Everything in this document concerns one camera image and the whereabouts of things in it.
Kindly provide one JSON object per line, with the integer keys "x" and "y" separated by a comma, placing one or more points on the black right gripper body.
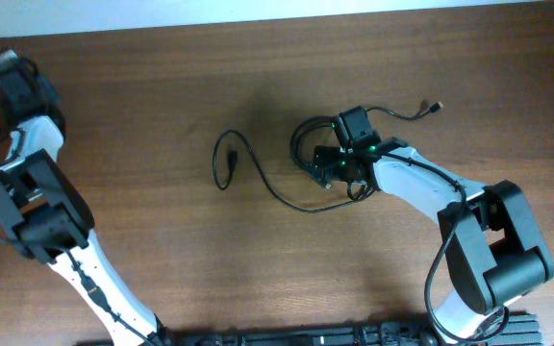
{"x": 339, "y": 163}

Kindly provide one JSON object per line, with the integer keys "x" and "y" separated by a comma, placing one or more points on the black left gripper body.
{"x": 9, "y": 98}

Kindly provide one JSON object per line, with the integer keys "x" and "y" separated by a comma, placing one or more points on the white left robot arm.
{"x": 46, "y": 219}

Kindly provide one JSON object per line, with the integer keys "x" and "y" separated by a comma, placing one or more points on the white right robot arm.
{"x": 492, "y": 251}

